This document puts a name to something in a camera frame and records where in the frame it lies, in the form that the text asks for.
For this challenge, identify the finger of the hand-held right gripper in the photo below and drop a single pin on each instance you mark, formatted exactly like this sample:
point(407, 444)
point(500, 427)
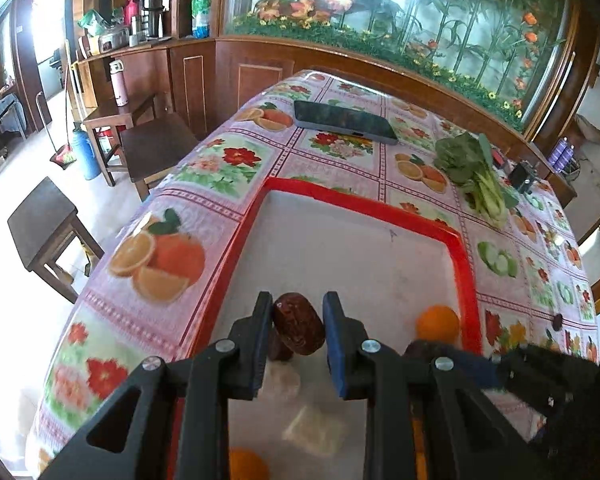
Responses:
point(480, 372)

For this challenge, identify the blue thermos jug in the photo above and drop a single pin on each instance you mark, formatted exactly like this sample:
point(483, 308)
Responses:
point(85, 155)

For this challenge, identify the white cake piece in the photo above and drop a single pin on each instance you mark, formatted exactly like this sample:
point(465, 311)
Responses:
point(315, 430)

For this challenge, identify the red rimmed white tray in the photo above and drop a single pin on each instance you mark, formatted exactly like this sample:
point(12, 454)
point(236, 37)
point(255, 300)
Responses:
point(355, 260)

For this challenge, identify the pink thermos bottle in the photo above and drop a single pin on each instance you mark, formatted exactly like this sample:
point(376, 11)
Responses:
point(119, 82)

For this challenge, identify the broom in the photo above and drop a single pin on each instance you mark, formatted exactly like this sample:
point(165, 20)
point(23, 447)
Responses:
point(64, 156)

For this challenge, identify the green plastic bottle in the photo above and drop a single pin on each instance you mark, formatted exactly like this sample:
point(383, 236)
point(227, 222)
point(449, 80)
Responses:
point(201, 12)

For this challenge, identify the dark wooden stool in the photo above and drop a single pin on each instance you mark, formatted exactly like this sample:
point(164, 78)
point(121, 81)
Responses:
point(50, 225)
point(155, 142)

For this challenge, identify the bok choy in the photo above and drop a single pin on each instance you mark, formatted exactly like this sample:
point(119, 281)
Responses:
point(460, 160)

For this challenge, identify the wooden side table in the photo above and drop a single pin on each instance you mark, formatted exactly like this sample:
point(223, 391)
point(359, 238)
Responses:
point(115, 115)

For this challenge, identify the beige cake piece small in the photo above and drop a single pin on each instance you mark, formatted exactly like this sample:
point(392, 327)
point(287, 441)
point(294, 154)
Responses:
point(285, 380)

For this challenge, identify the dark smartphone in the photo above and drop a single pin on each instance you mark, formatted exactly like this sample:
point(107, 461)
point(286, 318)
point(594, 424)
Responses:
point(345, 122)

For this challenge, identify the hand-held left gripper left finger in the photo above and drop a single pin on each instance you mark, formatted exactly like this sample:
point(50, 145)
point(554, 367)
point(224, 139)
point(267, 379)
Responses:
point(260, 340)

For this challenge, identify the purple spray can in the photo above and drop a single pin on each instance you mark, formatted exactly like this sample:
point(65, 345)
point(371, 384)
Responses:
point(570, 159)
point(559, 155)

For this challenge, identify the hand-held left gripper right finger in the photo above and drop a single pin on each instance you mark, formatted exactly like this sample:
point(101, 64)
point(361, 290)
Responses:
point(336, 345)

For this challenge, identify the small red box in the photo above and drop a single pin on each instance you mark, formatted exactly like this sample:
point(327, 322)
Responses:
point(499, 161)

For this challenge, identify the floral fruit print tablecloth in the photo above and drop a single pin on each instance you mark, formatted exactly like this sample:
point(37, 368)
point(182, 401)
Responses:
point(205, 170)

